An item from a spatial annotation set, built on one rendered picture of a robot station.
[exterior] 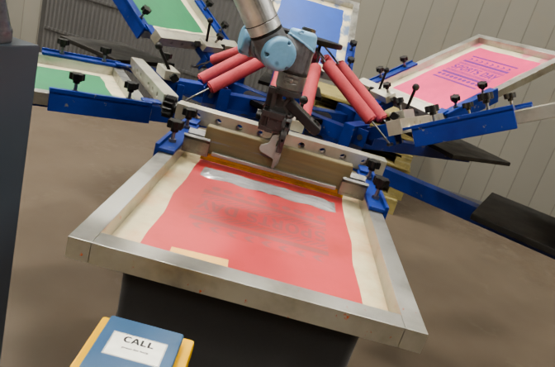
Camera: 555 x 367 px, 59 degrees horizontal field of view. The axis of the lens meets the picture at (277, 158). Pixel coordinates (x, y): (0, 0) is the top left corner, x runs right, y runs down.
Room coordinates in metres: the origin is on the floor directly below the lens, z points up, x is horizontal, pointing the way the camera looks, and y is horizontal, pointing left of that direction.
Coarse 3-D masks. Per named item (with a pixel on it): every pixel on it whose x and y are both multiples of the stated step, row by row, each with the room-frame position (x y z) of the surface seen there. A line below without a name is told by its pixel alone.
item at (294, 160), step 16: (208, 128) 1.25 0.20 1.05; (224, 128) 1.27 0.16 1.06; (224, 144) 1.25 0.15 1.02; (240, 144) 1.26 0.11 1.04; (256, 144) 1.26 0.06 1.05; (256, 160) 1.26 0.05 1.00; (272, 160) 1.26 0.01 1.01; (288, 160) 1.26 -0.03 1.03; (304, 160) 1.26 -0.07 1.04; (320, 160) 1.26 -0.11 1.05; (336, 160) 1.27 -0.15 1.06; (304, 176) 1.26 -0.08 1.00; (320, 176) 1.26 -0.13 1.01; (336, 176) 1.26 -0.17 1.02
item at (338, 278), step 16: (304, 192) 1.25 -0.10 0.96; (304, 208) 1.14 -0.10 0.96; (336, 208) 1.20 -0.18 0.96; (336, 224) 1.10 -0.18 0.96; (336, 240) 1.01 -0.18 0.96; (256, 256) 0.83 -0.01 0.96; (272, 256) 0.85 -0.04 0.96; (288, 256) 0.87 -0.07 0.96; (336, 256) 0.93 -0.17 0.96; (256, 272) 0.78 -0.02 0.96; (272, 272) 0.79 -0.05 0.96; (288, 272) 0.81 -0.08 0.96; (304, 272) 0.82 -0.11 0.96; (320, 272) 0.84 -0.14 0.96; (336, 272) 0.86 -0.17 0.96; (352, 272) 0.88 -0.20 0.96; (320, 288) 0.78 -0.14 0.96; (336, 288) 0.80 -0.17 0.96; (352, 288) 0.81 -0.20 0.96
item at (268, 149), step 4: (272, 136) 1.24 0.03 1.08; (276, 136) 1.24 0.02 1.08; (272, 140) 1.24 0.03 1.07; (276, 140) 1.24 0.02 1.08; (264, 144) 1.24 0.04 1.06; (268, 144) 1.24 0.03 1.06; (272, 144) 1.24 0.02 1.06; (260, 148) 1.24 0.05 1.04; (264, 148) 1.24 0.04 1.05; (268, 148) 1.24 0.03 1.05; (272, 148) 1.24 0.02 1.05; (276, 148) 1.24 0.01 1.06; (264, 152) 1.24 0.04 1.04; (268, 152) 1.24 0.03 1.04; (272, 152) 1.24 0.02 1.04; (276, 152) 1.23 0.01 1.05; (268, 156) 1.24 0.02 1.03; (272, 156) 1.24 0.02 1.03; (276, 156) 1.23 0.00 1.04; (276, 160) 1.24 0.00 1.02; (272, 164) 1.24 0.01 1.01; (276, 164) 1.25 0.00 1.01; (272, 168) 1.25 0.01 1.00
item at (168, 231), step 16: (192, 176) 1.14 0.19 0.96; (256, 176) 1.27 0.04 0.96; (176, 192) 1.02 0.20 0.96; (192, 192) 1.04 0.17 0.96; (240, 192) 1.12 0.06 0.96; (256, 192) 1.15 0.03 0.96; (176, 208) 0.93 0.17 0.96; (192, 208) 0.96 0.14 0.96; (160, 224) 0.85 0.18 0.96; (176, 224) 0.87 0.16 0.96; (144, 240) 0.78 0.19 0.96; (160, 240) 0.79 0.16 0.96; (176, 240) 0.81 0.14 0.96; (192, 240) 0.82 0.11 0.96; (208, 240) 0.84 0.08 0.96; (224, 240) 0.86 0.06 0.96; (224, 256) 0.80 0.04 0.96; (240, 256) 0.81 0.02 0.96
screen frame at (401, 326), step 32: (160, 160) 1.09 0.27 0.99; (128, 192) 0.87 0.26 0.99; (96, 224) 0.72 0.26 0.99; (384, 224) 1.09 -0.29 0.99; (96, 256) 0.66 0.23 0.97; (128, 256) 0.67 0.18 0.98; (160, 256) 0.68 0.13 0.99; (384, 256) 0.91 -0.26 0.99; (192, 288) 0.67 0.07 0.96; (224, 288) 0.67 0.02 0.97; (256, 288) 0.67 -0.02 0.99; (288, 288) 0.69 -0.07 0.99; (384, 288) 0.84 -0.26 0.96; (320, 320) 0.67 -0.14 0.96; (352, 320) 0.67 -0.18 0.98; (384, 320) 0.68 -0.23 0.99; (416, 320) 0.71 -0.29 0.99; (416, 352) 0.68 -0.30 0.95
